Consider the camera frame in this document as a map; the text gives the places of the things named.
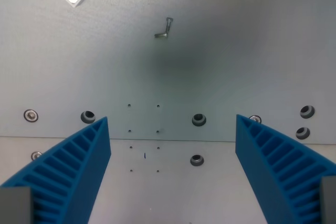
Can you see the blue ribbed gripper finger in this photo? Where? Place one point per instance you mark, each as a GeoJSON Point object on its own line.
{"type": "Point", "coordinates": [78, 166]}
{"type": "Point", "coordinates": [265, 166]}

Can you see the countersunk screw with washer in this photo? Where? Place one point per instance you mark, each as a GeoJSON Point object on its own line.
{"type": "Point", "coordinates": [31, 115]}
{"type": "Point", "coordinates": [36, 155]}
{"type": "Point", "coordinates": [255, 118]}

